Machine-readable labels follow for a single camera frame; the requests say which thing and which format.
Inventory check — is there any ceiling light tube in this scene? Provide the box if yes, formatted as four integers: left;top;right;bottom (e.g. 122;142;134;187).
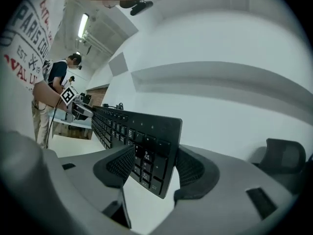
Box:
77;13;89;38

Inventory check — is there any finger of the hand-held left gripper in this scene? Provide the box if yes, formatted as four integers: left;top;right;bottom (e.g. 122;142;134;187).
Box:
73;103;95;119

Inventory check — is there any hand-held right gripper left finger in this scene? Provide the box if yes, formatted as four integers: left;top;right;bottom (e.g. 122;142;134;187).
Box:
57;144;135;213

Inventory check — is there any person's white printed t-shirt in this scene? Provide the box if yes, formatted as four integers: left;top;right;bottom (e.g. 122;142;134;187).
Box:
0;0;69;99

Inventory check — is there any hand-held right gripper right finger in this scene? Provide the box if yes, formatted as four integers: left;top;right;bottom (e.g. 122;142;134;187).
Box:
151;144;302;235

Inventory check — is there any light blue table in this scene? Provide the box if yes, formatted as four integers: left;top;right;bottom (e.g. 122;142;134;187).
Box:
47;108;93;130

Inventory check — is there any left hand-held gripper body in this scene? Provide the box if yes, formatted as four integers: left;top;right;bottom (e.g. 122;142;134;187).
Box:
60;86;86;122

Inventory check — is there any black mesh office chair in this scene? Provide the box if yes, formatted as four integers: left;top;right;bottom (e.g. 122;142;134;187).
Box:
246;138;308;196

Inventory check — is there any person's left forearm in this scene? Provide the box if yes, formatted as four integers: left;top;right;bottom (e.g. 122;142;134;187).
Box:
32;79;67;112

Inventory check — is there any black head camera mount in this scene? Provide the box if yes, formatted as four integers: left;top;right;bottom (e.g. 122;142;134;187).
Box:
120;0;154;17

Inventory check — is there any black computer keyboard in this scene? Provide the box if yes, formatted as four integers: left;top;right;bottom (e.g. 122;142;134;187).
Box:
90;105;183;200

